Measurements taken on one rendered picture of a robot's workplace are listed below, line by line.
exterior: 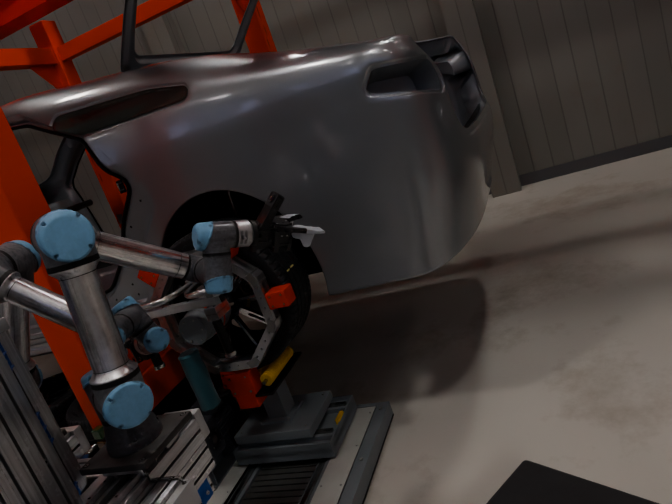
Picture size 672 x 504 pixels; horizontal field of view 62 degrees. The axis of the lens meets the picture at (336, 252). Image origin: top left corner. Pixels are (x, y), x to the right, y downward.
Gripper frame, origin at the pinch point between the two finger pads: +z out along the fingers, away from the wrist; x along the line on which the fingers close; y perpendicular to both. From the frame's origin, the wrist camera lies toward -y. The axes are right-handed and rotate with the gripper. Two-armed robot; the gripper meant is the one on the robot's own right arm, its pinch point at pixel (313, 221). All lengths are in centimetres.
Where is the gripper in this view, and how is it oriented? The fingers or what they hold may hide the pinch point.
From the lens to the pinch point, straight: 163.9
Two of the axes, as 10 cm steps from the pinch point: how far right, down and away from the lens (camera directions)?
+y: -1.0, 9.4, 3.3
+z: 8.7, -0.8, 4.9
